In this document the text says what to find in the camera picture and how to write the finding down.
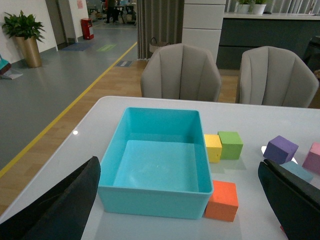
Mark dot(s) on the white plant pot left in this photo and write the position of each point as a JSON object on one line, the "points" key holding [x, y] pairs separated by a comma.
{"points": [[242, 8]]}

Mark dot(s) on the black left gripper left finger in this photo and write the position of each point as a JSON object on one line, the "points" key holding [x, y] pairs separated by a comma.
{"points": [[62, 212]]}

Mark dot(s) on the blue floor mat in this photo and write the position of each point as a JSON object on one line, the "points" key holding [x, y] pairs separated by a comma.
{"points": [[80, 46]]}

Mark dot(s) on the light blue foam block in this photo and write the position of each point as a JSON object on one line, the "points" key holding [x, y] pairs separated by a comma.
{"points": [[297, 170]]}

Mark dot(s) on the grey curtain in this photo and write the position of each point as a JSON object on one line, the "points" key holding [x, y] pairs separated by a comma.
{"points": [[159, 19]]}

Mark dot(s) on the purple foam block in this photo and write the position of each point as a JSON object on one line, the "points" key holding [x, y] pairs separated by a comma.
{"points": [[280, 150]]}

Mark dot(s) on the turquoise plastic bin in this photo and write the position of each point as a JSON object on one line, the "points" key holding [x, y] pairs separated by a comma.
{"points": [[156, 164]]}

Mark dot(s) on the red floor cabinet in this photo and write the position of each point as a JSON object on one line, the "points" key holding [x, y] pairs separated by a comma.
{"points": [[87, 28]]}

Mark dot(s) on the green potted plant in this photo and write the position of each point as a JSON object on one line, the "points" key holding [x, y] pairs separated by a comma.
{"points": [[24, 26]]}

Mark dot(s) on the white plant pot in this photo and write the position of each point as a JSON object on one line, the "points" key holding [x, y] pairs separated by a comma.
{"points": [[242, 8], [258, 9]]}

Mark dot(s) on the orange foam block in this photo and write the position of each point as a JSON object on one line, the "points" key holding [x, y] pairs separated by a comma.
{"points": [[223, 203]]}

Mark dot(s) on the green foam block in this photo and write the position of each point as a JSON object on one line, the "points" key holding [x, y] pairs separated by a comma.
{"points": [[232, 145]]}

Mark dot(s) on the person standing far away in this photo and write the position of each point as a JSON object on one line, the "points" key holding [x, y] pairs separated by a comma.
{"points": [[111, 11]]}

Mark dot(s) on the white plant pot right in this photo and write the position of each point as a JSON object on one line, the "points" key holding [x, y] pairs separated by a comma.
{"points": [[258, 9]]}

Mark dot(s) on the dark grey counter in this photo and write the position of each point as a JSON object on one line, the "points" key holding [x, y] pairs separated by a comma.
{"points": [[242, 32]]}

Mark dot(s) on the woven basket with handle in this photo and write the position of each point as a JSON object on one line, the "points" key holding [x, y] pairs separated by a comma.
{"points": [[154, 44]]}

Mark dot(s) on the yellow foam block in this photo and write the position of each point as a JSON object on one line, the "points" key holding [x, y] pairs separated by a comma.
{"points": [[213, 147]]}

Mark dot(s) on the pink foam block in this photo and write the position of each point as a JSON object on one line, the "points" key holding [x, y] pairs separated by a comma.
{"points": [[312, 159]]}

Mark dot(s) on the right grey upholstered chair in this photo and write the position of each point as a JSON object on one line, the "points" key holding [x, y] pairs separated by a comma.
{"points": [[275, 76]]}

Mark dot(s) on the grey upholstered chair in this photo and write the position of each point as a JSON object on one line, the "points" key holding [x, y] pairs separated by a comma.
{"points": [[275, 76], [181, 72]]}

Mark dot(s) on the gold plant pot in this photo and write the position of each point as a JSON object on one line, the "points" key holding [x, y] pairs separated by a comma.
{"points": [[30, 51]]}

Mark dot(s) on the left grey upholstered chair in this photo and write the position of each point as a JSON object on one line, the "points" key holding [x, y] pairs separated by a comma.
{"points": [[181, 72]]}

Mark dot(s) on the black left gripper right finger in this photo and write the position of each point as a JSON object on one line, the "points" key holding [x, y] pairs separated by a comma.
{"points": [[294, 201]]}

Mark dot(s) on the white drawer cabinet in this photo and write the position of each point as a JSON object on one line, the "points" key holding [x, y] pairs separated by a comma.
{"points": [[202, 24]]}

